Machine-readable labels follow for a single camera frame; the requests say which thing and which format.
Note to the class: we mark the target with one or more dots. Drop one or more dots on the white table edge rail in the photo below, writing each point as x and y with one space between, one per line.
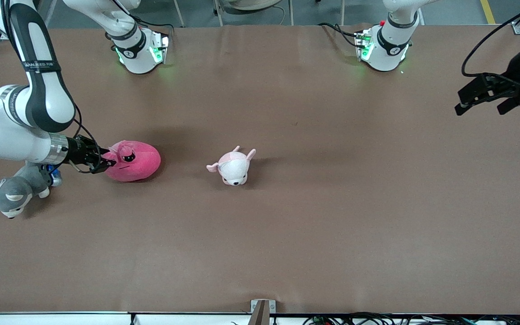
61 319

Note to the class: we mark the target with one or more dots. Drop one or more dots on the metal table edge bracket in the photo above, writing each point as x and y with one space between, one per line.
260 313

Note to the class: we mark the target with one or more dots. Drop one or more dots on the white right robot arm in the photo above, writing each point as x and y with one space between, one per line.
39 90

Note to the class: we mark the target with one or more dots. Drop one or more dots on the magenta round plush toy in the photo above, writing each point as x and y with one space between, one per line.
140 162

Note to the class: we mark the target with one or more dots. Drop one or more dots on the pale pink plush animal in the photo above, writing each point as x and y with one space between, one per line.
233 169

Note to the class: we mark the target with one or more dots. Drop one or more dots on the brown table cover sheet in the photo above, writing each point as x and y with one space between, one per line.
260 248

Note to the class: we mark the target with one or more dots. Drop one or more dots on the beige round seat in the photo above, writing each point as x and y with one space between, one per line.
251 4

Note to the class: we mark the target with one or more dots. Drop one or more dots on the grey white husky plush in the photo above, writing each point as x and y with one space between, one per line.
14 194

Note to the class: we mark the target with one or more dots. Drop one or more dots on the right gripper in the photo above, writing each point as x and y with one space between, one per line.
77 151

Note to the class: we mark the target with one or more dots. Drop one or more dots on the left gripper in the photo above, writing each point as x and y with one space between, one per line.
518 71

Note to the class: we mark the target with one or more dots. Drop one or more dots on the white metal frame leg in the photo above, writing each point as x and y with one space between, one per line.
178 13
290 13
217 13
343 13

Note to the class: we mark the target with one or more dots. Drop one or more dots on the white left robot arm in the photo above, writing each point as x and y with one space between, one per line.
391 45

